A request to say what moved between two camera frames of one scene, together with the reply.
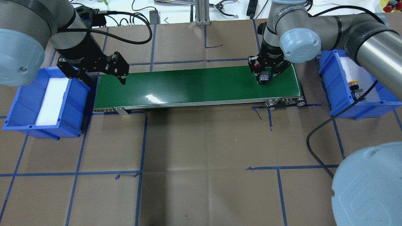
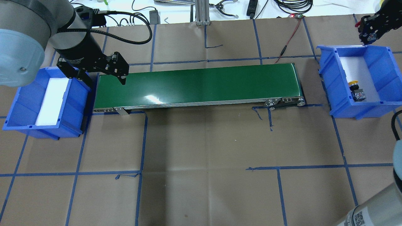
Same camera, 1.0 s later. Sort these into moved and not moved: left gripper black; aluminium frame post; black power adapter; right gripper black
Moved: right gripper black
Not moved: left gripper black; aluminium frame post; black power adapter
